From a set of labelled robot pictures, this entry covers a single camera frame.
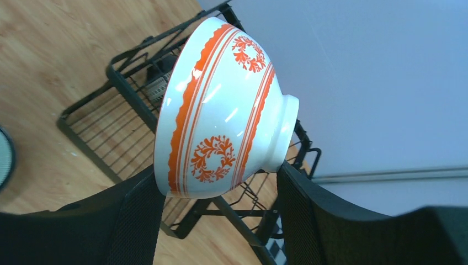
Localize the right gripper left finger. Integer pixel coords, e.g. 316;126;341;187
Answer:
1;167;165;264

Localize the black cream patterned bowl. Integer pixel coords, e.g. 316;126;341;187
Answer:
143;55;177;103

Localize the red floral small bowl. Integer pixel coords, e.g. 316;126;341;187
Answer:
153;17;299;199

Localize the black celadon bowl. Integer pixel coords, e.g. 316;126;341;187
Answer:
1;126;17;191

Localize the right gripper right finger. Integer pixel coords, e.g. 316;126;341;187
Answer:
277;162;467;264

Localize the black wire dish rack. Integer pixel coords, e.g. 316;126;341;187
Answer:
56;0;322;265

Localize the black white checkerboard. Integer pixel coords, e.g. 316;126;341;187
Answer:
265;216;288;265

